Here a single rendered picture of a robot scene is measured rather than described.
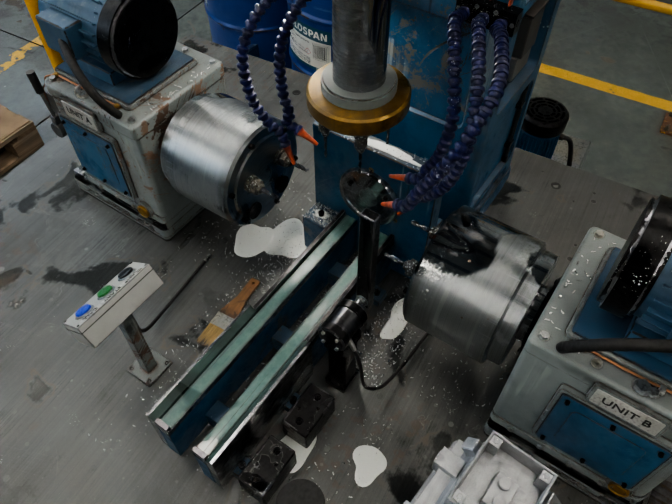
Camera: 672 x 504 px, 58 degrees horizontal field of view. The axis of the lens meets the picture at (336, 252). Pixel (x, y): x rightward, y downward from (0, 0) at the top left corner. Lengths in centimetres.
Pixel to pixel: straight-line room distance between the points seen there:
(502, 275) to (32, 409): 97
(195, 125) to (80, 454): 69
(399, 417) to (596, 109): 245
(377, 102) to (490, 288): 36
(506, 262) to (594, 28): 311
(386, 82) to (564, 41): 290
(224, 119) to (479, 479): 83
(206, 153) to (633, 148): 240
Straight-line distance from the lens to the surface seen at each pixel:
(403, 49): 123
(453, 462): 96
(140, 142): 135
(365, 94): 101
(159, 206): 148
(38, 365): 146
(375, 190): 128
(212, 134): 127
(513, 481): 91
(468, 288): 104
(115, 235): 162
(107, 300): 113
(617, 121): 339
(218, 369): 120
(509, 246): 107
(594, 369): 98
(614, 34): 405
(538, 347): 98
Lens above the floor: 197
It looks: 52 degrees down
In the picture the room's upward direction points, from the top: straight up
